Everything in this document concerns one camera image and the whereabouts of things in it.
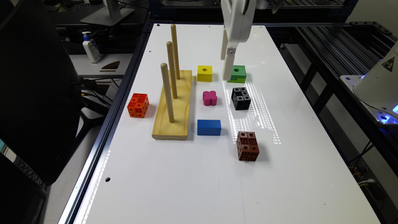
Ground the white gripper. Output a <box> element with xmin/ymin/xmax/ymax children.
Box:
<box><xmin>220</xmin><ymin>0</ymin><xmax>256</xmax><ymax>81</ymax></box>

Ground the pink flower block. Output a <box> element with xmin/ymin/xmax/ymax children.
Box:
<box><xmin>202</xmin><ymin>91</ymin><xmax>218</xmax><ymax>106</ymax></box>

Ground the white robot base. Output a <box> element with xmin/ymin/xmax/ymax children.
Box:
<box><xmin>340</xmin><ymin>44</ymin><xmax>397</xmax><ymax>126</ymax></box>

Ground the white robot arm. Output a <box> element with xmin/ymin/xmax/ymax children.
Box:
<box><xmin>221</xmin><ymin>0</ymin><xmax>283</xmax><ymax>81</ymax></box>

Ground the green block with hole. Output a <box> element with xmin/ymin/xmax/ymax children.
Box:
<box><xmin>228</xmin><ymin>65</ymin><xmax>246</xmax><ymax>83</ymax></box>

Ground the yellow block with hole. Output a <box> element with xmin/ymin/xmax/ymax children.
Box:
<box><xmin>197</xmin><ymin>65</ymin><xmax>213</xmax><ymax>82</ymax></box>

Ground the black linking cube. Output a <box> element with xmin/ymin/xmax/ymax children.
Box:
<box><xmin>231</xmin><ymin>87</ymin><xmax>251</xmax><ymax>110</ymax></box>

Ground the middle wooden peg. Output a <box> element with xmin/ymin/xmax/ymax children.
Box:
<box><xmin>167</xmin><ymin>41</ymin><xmax>177</xmax><ymax>99</ymax></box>

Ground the wooden peg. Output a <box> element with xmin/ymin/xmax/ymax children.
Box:
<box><xmin>170</xmin><ymin>24</ymin><xmax>180</xmax><ymax>80</ymax></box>
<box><xmin>167</xmin><ymin>41</ymin><xmax>177</xmax><ymax>99</ymax></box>
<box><xmin>160</xmin><ymin>63</ymin><xmax>175</xmax><ymax>123</ymax></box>

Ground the back wooden peg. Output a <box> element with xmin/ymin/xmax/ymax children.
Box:
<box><xmin>170</xmin><ymin>24</ymin><xmax>180</xmax><ymax>80</ymax></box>

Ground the front wooden peg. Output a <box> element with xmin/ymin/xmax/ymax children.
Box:
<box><xmin>160</xmin><ymin>63</ymin><xmax>175</xmax><ymax>123</ymax></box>

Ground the blue rectangular block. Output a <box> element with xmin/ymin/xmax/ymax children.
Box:
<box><xmin>197</xmin><ymin>119</ymin><xmax>221</xmax><ymax>136</ymax></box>

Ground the wooden peg board base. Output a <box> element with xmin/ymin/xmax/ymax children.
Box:
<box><xmin>152</xmin><ymin>70</ymin><xmax>192</xmax><ymax>140</ymax></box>

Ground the brown linking cube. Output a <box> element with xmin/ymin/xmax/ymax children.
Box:
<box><xmin>236</xmin><ymin>131</ymin><xmax>259</xmax><ymax>162</ymax></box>

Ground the orange linking cube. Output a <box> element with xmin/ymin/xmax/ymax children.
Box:
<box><xmin>127</xmin><ymin>93</ymin><xmax>149</xmax><ymax>118</ymax></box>

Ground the grey monitor stand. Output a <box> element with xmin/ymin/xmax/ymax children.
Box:
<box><xmin>80</xmin><ymin>0</ymin><xmax>134</xmax><ymax>26</ymax></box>

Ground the white lotion pump bottle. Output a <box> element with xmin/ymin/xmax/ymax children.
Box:
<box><xmin>82</xmin><ymin>32</ymin><xmax>101</xmax><ymax>63</ymax></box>

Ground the black office chair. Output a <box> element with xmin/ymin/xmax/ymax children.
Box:
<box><xmin>1</xmin><ymin>1</ymin><xmax>108</xmax><ymax>223</ymax></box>

